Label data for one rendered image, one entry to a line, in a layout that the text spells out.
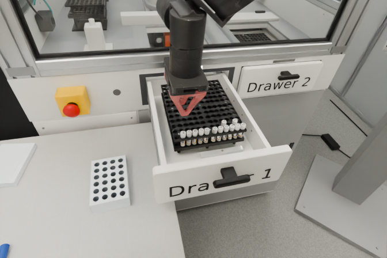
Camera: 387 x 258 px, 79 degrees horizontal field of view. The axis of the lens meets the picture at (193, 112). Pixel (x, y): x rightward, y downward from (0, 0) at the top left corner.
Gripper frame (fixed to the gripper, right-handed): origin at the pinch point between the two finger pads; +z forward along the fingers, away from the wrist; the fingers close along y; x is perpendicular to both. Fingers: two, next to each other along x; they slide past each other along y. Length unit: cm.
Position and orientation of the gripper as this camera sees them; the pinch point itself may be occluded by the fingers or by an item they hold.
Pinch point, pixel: (182, 106)
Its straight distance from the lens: 49.6
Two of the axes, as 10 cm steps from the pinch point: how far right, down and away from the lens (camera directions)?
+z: -0.7, 7.3, 6.8
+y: -2.4, -6.8, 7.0
